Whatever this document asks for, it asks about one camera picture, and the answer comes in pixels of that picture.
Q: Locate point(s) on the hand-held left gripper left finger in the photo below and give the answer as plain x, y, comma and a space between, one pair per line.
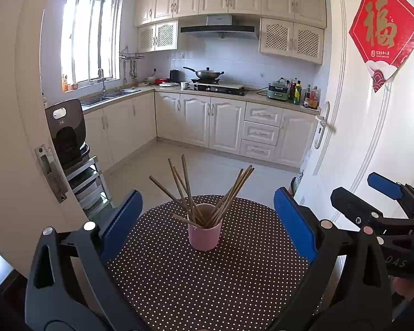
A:
122, 220

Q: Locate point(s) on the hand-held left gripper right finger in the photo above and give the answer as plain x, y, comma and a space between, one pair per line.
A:
293, 220

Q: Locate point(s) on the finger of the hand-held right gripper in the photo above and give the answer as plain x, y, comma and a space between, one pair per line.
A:
386, 186
352, 203

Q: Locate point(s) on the bunch of wooden chopsticks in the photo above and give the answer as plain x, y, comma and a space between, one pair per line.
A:
187, 179

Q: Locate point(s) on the pink cup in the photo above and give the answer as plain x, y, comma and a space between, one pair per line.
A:
205, 239

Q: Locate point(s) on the person's right hand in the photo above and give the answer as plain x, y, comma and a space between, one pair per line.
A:
405, 288

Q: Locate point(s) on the metal storage rack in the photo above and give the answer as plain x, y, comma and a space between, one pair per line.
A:
89, 186

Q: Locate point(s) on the white door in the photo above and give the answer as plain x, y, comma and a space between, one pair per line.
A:
358, 127

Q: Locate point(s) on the metal door latch plate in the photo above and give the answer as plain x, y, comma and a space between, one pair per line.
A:
50, 172

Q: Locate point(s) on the brown polka dot tablecloth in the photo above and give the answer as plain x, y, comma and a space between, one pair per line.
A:
193, 282

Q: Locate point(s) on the black appliance on rack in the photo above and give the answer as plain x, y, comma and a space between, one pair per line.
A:
67, 134

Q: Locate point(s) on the red brown sauce bottle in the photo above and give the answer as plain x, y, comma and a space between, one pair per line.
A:
315, 99

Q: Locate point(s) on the dark sauce bottle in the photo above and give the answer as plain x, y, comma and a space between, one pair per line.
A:
307, 98

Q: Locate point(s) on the white base cabinets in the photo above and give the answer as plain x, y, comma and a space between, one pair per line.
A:
193, 120

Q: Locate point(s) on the steel sink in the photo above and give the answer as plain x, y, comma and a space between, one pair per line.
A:
107, 97

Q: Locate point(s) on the green kitchen appliance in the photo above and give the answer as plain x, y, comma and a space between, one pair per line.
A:
277, 91

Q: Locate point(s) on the steel faucet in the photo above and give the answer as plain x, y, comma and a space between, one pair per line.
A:
102, 79

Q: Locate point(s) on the red box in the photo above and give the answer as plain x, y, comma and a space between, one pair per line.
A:
163, 80

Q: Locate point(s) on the orange bottle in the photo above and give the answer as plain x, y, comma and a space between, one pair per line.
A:
65, 84

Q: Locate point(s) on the white mug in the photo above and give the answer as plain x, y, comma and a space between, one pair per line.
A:
185, 85

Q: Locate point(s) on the black kettle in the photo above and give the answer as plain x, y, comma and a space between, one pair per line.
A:
174, 76

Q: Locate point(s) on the black gas stove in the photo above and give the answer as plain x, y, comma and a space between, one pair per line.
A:
210, 88

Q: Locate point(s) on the steel wok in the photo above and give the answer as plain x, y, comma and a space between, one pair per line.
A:
207, 74

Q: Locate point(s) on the wide lattice door cabinet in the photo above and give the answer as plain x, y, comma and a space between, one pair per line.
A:
289, 39

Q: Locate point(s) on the barred kitchen window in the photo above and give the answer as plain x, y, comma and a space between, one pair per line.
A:
79, 41

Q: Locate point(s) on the small lattice door cabinet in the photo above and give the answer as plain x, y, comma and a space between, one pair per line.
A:
157, 36

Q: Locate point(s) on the range hood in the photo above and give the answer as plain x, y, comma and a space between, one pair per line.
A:
217, 29

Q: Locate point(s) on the red wall decoration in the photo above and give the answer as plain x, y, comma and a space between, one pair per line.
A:
383, 31

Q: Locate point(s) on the wall utensil rack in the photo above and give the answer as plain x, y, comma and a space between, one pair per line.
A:
131, 56

